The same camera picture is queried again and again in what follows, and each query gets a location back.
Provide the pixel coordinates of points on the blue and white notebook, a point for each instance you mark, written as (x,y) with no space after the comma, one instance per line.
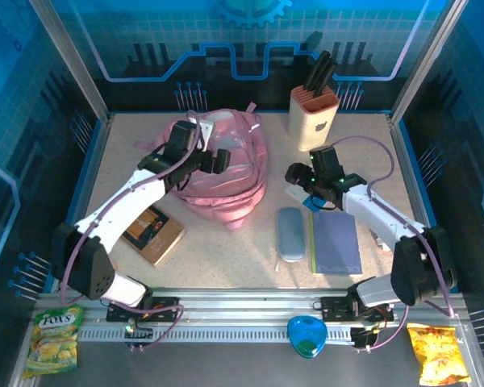
(306,199)

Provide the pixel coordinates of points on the pink student backpack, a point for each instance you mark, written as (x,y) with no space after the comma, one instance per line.
(234,193)

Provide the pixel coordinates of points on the purple notebook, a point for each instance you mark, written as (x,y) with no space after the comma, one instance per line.
(335,242)

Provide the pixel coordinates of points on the brown book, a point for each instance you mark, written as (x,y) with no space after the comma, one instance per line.
(161,242)

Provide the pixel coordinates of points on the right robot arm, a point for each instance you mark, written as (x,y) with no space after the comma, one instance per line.
(371,209)

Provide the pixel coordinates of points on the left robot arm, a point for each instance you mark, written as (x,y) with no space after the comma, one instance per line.
(121,205)

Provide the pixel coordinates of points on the yellow chips bag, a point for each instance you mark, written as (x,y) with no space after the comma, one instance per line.
(437,354)

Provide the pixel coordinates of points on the green candy bag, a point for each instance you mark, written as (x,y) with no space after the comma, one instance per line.
(54,342)

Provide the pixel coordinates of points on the cream knife block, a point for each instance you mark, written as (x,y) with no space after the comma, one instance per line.
(312,121)

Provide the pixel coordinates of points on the blue-grey glasses case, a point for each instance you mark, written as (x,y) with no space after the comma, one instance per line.
(291,234)

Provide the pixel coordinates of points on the blue rounded plastic device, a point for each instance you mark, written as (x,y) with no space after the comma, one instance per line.
(306,336)

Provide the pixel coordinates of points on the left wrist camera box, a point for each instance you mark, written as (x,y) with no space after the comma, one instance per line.
(185,137)

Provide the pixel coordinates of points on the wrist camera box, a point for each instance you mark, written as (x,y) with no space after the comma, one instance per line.
(185,137)
(326,161)

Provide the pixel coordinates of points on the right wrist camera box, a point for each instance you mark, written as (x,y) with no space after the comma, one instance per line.
(326,161)

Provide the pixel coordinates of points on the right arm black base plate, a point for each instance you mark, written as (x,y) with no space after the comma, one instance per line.
(335,308)

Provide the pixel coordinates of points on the aluminium mounting rail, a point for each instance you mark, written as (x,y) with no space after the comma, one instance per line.
(246,306)

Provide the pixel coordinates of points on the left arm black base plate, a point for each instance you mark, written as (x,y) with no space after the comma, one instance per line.
(165,306)

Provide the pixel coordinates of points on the aluminium frame post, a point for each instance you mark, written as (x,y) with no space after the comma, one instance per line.
(427,60)
(70,60)

